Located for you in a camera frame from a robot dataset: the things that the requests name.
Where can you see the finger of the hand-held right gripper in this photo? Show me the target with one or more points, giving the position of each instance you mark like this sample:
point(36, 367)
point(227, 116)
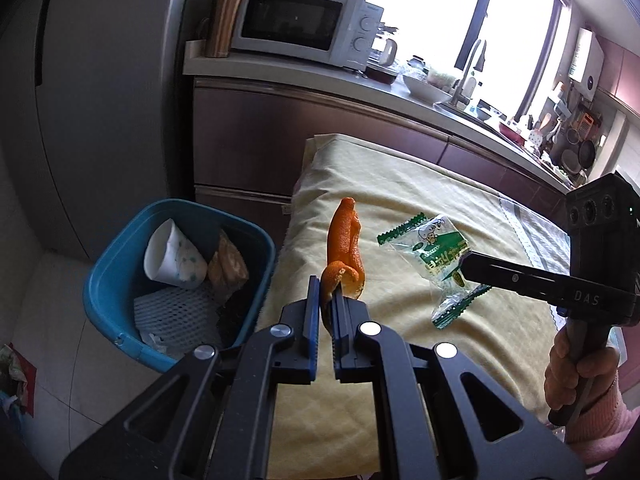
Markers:
point(500, 275)

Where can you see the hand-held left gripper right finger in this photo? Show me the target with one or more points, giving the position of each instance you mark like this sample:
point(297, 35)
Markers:
point(337, 345)

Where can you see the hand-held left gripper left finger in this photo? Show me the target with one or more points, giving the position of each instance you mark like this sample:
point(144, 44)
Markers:
point(314, 335)

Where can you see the green clear snack wrapper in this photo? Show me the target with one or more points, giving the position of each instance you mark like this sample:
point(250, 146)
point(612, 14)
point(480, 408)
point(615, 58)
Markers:
point(440, 255)

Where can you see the orange peel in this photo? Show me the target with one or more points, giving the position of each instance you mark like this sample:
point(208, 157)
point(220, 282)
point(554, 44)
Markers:
point(345, 240)

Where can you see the white foam fruit net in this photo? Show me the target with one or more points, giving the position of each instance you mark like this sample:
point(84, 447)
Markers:
point(175, 310)

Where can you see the blue dotted paper cup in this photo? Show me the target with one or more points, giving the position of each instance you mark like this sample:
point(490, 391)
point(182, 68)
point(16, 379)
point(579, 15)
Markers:
point(175, 255)

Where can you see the blue plastic bin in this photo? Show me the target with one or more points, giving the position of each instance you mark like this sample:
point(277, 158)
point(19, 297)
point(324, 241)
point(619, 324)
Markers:
point(107, 280)

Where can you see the person's right forearm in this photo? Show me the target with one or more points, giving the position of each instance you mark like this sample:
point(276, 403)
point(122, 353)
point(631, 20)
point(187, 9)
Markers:
point(612, 422)

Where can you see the person's right hand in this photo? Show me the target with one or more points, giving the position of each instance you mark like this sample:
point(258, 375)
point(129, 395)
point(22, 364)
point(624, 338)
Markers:
point(557, 375)

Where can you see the hanging frying pan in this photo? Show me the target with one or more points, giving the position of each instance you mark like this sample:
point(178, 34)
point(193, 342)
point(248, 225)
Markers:
point(587, 154)

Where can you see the white perforated spatula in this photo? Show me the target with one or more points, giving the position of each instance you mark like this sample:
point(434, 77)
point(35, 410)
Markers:
point(536, 139)

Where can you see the yellow quilted cloth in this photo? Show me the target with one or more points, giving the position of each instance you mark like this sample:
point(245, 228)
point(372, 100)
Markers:
point(400, 185)

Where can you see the red bowl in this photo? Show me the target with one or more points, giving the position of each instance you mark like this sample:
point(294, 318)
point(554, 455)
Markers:
point(511, 133)

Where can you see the small white bowl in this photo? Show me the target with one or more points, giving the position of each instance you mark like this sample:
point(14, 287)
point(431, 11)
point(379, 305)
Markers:
point(481, 113)

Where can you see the steel sink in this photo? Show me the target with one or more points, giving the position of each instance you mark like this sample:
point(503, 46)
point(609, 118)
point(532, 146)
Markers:
point(465, 115)

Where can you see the white water heater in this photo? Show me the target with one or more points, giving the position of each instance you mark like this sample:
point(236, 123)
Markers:
point(586, 62)

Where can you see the steel kitchen faucet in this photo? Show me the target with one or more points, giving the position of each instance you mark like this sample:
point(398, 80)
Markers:
point(462, 80)

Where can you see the large white bowl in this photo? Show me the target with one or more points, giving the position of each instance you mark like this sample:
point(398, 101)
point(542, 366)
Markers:
point(425, 91)

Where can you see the clear container of sprouts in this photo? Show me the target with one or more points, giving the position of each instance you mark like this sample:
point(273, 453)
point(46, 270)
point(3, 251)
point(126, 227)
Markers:
point(441, 78)

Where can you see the kitchen counter cabinet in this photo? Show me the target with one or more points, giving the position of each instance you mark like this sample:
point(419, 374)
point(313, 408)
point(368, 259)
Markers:
point(250, 130)

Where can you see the crumpled clear bag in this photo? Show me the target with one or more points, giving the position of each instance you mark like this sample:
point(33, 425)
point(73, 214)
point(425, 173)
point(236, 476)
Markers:
point(410, 67)

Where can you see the dark lidded bowl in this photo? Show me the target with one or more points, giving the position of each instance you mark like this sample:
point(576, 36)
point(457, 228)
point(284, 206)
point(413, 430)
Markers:
point(381, 75)

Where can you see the glass kettle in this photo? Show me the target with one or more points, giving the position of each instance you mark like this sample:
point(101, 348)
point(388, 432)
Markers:
point(384, 47)

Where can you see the kitchen window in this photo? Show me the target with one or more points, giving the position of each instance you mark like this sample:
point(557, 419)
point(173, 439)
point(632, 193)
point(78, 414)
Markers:
point(425, 10)

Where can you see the colourful packaging on floor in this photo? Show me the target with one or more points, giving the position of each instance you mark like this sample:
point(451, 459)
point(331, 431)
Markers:
point(15, 375)

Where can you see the grey refrigerator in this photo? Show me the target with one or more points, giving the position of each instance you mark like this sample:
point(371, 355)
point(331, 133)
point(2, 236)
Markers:
point(100, 110)

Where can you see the white microwave oven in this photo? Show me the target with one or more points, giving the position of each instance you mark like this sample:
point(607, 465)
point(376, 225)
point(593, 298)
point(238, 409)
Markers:
point(290, 22)

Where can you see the copper travel tumbler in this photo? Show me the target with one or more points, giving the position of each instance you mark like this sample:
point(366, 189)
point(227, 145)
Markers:
point(222, 22)

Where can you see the pink wall cabinet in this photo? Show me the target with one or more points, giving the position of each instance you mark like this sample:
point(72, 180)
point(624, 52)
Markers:
point(622, 75)

